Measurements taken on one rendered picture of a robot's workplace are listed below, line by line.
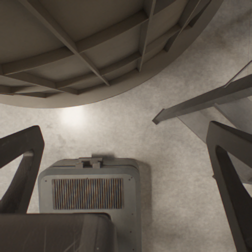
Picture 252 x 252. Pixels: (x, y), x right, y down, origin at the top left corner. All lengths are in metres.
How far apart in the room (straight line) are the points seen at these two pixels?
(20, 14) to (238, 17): 1.31
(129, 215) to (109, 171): 0.24
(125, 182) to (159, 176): 0.33
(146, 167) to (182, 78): 0.57
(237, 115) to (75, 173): 0.78
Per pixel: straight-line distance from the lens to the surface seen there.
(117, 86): 1.31
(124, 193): 1.15
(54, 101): 1.38
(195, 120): 1.06
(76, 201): 1.20
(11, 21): 0.43
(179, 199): 1.47
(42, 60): 0.60
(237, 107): 0.79
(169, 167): 1.39
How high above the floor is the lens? 1.33
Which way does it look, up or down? 85 degrees down
